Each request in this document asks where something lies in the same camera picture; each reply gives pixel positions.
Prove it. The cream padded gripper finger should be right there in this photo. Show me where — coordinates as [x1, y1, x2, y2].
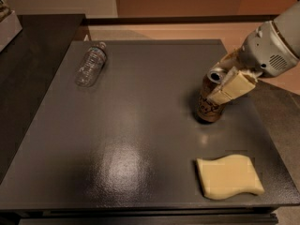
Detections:
[213, 49, 244, 71]
[207, 67, 261, 105]

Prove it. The orange La Croix can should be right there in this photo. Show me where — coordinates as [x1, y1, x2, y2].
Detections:
[195, 75, 227, 123]

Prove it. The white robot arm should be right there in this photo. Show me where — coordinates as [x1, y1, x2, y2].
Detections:
[207, 2, 300, 105]

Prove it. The yellow wavy sponge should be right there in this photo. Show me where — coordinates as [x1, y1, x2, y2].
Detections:
[196, 155, 264, 200]

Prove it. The clear plastic water bottle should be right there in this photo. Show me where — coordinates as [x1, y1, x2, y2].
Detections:
[75, 42, 107, 87]

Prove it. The white box at left edge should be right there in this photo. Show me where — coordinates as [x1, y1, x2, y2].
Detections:
[0, 11, 23, 52]

